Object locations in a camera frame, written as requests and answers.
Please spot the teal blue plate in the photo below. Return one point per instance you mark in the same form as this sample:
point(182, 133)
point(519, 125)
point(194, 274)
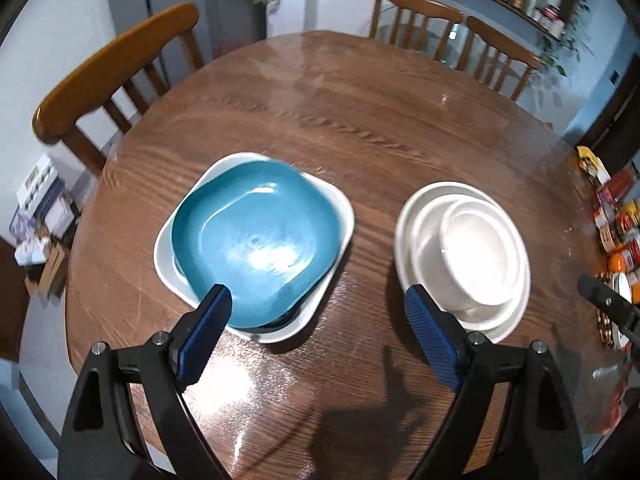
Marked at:
point(261, 229)

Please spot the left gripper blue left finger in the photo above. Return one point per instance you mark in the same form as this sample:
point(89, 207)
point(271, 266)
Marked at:
point(197, 334)

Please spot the person's right hand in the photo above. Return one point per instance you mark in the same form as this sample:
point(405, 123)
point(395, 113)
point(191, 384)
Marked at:
point(616, 378)

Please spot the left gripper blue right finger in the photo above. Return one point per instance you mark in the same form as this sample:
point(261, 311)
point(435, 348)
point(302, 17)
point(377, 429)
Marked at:
point(440, 335)

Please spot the wooden bead trivet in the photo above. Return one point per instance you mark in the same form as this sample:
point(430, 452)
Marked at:
point(605, 326)

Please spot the wooden chair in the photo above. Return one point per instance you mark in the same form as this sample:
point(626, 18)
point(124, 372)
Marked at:
point(497, 57)
point(410, 25)
point(94, 82)

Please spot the red sauce bottle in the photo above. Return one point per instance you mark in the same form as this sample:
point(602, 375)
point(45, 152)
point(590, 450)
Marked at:
point(615, 189)

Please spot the yellow snack packet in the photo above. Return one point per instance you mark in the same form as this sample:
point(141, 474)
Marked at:
point(592, 166)

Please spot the large blue patterned square plate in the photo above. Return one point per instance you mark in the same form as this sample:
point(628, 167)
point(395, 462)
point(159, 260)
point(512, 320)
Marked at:
point(296, 319)

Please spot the back right wooden chair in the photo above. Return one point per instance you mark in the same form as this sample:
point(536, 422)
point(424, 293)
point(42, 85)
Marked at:
point(497, 57)

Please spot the orange fruit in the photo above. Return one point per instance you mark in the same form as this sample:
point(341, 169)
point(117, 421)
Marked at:
point(617, 263)

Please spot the medium white bowl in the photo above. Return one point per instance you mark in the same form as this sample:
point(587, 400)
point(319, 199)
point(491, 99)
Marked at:
point(425, 253)

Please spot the large white bowl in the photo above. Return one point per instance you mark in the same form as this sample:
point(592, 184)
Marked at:
point(495, 326)

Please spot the boxes on floor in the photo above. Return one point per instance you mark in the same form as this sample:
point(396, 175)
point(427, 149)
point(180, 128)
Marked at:
point(44, 226)

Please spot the back left wooden chair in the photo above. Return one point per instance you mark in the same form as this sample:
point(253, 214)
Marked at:
point(410, 25)

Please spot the white ceramic ramekin cup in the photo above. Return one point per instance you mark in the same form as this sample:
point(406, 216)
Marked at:
point(480, 256)

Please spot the right trailing green plant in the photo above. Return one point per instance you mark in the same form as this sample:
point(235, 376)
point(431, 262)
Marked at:
point(560, 55)

